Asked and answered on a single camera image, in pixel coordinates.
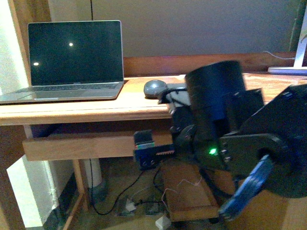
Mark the white lamp stand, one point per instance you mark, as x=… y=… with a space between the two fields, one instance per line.
x=298 y=41

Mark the wooden stool under desk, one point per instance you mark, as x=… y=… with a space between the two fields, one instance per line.
x=186 y=194

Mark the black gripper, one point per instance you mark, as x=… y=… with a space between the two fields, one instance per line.
x=147 y=155

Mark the dark grey computer mouse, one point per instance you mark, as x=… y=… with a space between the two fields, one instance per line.
x=152 y=88

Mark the silver laptop black screen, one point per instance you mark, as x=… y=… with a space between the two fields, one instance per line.
x=72 y=61

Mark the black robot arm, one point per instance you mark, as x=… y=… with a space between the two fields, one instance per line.
x=241 y=145

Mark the wooden pull-out keyboard drawer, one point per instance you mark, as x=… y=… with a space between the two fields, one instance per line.
x=79 y=146

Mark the wooden desk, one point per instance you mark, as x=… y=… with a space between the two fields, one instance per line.
x=129 y=105

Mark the white power adapter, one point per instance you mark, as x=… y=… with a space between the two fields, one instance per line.
x=163 y=223

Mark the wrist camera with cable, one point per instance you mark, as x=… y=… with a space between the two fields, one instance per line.
x=174 y=96

